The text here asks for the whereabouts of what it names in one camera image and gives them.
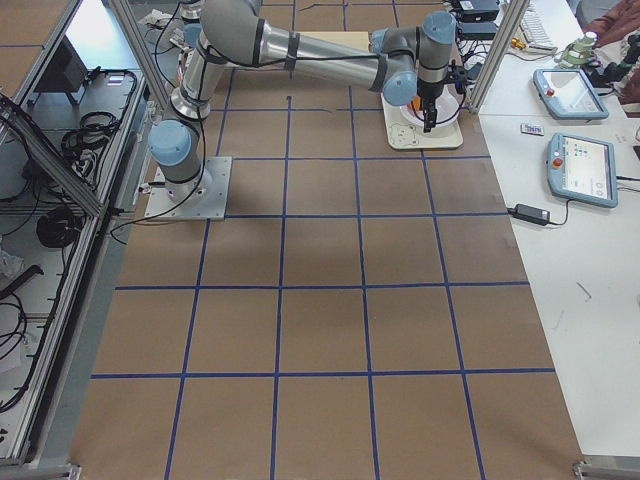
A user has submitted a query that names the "white round plate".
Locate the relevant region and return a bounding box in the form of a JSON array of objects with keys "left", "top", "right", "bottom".
[{"left": 400, "top": 88, "right": 460, "bottom": 128}]

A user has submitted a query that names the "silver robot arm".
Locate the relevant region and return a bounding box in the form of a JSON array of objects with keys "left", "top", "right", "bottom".
[
  {"left": 149, "top": 1, "right": 456, "bottom": 205},
  {"left": 179, "top": 0, "right": 204, "bottom": 48}
]

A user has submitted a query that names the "teach pendant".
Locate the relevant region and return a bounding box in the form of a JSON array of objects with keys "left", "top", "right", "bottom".
[
  {"left": 546, "top": 133, "right": 618, "bottom": 208},
  {"left": 532, "top": 69, "right": 609, "bottom": 121}
]

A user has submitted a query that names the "far teach pendant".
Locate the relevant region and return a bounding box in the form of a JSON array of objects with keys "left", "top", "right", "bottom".
[{"left": 532, "top": 69, "right": 609, "bottom": 121}]

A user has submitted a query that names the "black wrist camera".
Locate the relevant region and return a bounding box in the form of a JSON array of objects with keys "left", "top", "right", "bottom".
[{"left": 444, "top": 60, "right": 469, "bottom": 95}]

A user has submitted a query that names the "white keyboard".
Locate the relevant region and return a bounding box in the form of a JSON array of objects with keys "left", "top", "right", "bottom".
[{"left": 519, "top": 9, "right": 557, "bottom": 54}]

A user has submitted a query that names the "cream bear tray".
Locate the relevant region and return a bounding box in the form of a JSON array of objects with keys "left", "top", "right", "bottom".
[{"left": 381, "top": 97, "right": 463, "bottom": 150}]

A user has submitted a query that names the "near teach pendant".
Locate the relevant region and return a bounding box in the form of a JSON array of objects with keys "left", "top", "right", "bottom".
[{"left": 546, "top": 133, "right": 618, "bottom": 208}]

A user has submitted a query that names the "wooden cutting board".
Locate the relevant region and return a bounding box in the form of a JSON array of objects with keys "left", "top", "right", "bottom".
[{"left": 301, "top": 31, "right": 370, "bottom": 52}]

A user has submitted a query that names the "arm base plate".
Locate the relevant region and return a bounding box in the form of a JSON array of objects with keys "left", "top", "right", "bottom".
[{"left": 144, "top": 156, "right": 232, "bottom": 221}]

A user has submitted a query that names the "small printed card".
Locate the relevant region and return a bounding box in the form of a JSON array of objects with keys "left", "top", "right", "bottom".
[{"left": 520, "top": 123, "right": 545, "bottom": 136}]

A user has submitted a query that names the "black power adapter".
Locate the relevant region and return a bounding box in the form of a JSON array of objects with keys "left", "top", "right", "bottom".
[{"left": 507, "top": 203, "right": 550, "bottom": 226}]

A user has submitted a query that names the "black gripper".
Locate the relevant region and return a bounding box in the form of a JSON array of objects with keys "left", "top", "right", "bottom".
[{"left": 417, "top": 69, "right": 448, "bottom": 133}]

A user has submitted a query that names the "orange fruit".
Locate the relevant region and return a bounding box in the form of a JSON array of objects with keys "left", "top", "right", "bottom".
[{"left": 407, "top": 96, "right": 423, "bottom": 112}]

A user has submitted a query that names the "aluminium frame post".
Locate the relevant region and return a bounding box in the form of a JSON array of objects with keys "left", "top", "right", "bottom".
[{"left": 468, "top": 0, "right": 530, "bottom": 114}]

